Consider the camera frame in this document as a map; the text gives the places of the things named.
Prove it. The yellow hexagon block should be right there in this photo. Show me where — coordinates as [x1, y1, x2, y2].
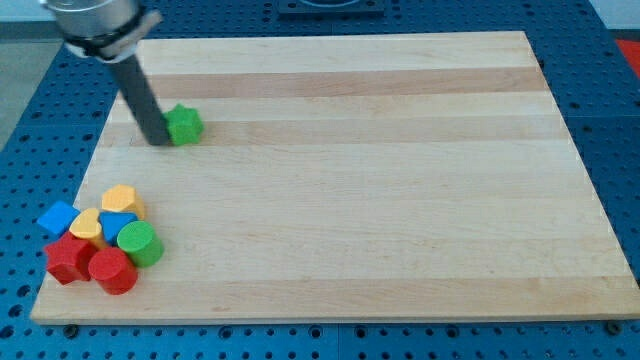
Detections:
[101, 184, 146, 220]

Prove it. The blue triangle block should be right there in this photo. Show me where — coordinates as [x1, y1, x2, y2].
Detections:
[99, 212, 138, 246]

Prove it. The red cylinder block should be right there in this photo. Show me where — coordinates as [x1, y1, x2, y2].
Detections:
[88, 247, 138, 295]

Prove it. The green cylinder block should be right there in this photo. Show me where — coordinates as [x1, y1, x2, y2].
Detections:
[116, 220, 164, 268]

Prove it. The wooden board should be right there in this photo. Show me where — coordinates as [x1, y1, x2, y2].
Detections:
[31, 31, 639, 325]

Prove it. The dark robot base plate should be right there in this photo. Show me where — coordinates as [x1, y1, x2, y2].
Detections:
[273, 0, 386, 16]

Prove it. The green star block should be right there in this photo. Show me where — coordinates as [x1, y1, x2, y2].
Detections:
[163, 104, 204, 146]

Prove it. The yellow heart block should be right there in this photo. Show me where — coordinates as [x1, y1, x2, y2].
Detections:
[69, 208, 109, 249]

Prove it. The blue cube block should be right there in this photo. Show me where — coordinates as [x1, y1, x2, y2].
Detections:
[36, 201, 80, 237]

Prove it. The red star block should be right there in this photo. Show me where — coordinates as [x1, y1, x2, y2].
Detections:
[44, 232, 98, 285]

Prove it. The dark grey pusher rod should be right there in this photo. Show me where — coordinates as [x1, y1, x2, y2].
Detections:
[107, 55, 170, 146]

